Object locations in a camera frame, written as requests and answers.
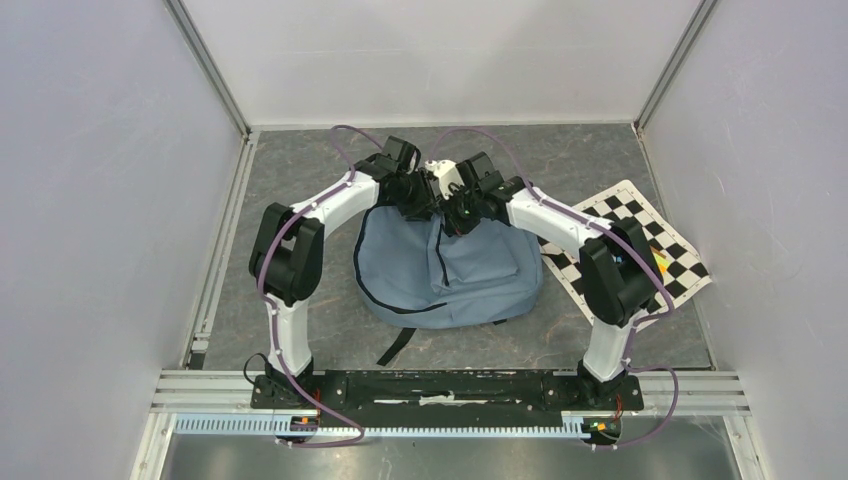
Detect slotted cable duct rail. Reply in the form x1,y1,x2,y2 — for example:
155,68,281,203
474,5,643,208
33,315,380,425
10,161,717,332
174,413,590,440

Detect black white checkered mat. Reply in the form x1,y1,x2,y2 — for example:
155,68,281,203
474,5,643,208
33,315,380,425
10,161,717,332
539,180,711,323

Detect orange green toy blocks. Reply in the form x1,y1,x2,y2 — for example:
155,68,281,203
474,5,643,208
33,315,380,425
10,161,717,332
651,247,671,273

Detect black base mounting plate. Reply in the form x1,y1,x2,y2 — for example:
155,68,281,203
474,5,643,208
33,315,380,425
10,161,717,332
250,370,645,429

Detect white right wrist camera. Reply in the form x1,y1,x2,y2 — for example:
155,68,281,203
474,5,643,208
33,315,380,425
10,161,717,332
423,160,465,200

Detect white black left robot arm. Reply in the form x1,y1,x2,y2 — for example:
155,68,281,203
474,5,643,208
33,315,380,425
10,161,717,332
248,136,426,408

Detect blue fabric backpack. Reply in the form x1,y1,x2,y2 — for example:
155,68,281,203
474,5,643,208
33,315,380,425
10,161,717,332
353,206,543,366

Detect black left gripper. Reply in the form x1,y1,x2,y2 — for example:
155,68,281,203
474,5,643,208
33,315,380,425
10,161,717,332
393,168,441,223

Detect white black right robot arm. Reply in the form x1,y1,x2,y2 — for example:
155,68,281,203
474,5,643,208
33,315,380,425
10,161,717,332
424,153,663,408

